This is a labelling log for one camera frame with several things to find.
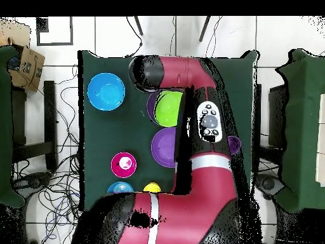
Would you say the large purple bowl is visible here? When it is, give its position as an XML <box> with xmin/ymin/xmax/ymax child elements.
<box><xmin>150</xmin><ymin>126</ymin><xmax>178</xmax><ymax>169</ymax></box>
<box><xmin>146</xmin><ymin>91</ymin><xmax>161</xmax><ymax>125</ymax></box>

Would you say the black square floor frame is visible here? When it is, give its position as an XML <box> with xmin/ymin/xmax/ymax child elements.
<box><xmin>36</xmin><ymin>17</ymin><xmax>74</xmax><ymax>46</ymax></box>

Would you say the brown cardboard box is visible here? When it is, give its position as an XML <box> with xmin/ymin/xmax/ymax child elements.
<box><xmin>6</xmin><ymin>45</ymin><xmax>46</xmax><ymax>93</ymax></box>

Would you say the black tripod leg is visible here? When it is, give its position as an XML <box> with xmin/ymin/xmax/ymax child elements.
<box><xmin>198</xmin><ymin>16</ymin><xmax>212</xmax><ymax>43</ymax></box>
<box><xmin>133</xmin><ymin>16</ymin><xmax>144</xmax><ymax>36</ymax></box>

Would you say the small blue bowl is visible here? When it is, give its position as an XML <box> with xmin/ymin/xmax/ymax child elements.
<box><xmin>107</xmin><ymin>181</ymin><xmax>135</xmax><ymax>194</ymax></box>

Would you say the purple cup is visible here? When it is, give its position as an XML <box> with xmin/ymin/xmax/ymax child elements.
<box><xmin>227</xmin><ymin>135</ymin><xmax>242</xmax><ymax>155</ymax></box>

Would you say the dark grey equipment base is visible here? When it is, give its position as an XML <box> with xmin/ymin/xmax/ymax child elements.
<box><xmin>255</xmin><ymin>173</ymin><xmax>285</xmax><ymax>200</ymax></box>
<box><xmin>13</xmin><ymin>171</ymin><xmax>53</xmax><ymax>198</ymax></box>

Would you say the green clothed side table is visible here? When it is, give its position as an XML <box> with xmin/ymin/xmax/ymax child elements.
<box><xmin>275</xmin><ymin>48</ymin><xmax>325</xmax><ymax>214</ymax></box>
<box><xmin>0</xmin><ymin>44</ymin><xmax>26</xmax><ymax>209</ymax></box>

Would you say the large green bowl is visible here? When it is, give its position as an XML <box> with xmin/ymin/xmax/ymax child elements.
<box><xmin>154</xmin><ymin>90</ymin><xmax>184</xmax><ymax>128</ymax></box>

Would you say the small red bowl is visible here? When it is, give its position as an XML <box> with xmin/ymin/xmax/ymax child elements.
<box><xmin>110</xmin><ymin>152</ymin><xmax>138</xmax><ymax>179</ymax></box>

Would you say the dark green tablecloth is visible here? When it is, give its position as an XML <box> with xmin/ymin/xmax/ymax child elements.
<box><xmin>77</xmin><ymin>50</ymin><xmax>260</xmax><ymax>212</ymax></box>

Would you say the black chair frame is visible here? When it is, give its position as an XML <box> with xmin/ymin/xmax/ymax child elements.
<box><xmin>11</xmin><ymin>80</ymin><xmax>58</xmax><ymax>171</ymax></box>

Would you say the tangle of floor cables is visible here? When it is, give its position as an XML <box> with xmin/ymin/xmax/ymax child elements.
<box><xmin>12</xmin><ymin>63</ymin><xmax>86</xmax><ymax>244</ymax></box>

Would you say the large blue bowl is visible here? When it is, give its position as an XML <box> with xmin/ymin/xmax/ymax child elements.
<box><xmin>86</xmin><ymin>72</ymin><xmax>126</xmax><ymax>112</ymax></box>

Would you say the yellow cup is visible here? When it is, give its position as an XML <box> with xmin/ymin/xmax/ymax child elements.
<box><xmin>142</xmin><ymin>182</ymin><xmax>163</xmax><ymax>193</ymax></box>

